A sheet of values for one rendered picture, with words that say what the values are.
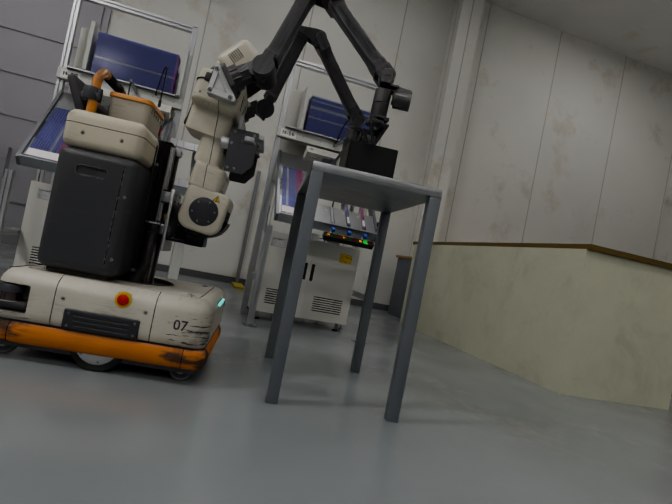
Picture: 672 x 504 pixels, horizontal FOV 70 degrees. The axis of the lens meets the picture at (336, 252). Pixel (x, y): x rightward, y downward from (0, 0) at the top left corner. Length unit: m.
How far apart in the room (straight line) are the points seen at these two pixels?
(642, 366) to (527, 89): 5.07
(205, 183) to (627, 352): 2.63
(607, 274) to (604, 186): 5.23
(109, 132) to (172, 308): 0.60
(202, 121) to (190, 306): 0.69
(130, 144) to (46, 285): 0.51
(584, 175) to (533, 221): 1.12
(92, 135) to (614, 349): 2.92
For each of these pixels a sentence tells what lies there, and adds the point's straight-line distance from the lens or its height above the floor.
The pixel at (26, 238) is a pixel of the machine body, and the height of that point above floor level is 0.27.
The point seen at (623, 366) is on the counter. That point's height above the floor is 0.22.
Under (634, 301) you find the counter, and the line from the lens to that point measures 3.41.
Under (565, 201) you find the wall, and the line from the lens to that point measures 7.93.
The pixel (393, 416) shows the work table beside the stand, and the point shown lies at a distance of 1.72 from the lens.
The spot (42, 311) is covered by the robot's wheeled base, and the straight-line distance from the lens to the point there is 1.76.
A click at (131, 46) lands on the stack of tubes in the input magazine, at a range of 3.71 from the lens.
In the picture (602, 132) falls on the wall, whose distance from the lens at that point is 8.49.
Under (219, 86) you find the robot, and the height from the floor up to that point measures 0.99.
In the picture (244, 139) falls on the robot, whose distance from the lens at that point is 1.83.
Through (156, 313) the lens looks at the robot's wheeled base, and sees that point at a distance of 1.66.
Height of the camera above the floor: 0.48
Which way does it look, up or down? 1 degrees up
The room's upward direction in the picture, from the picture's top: 11 degrees clockwise
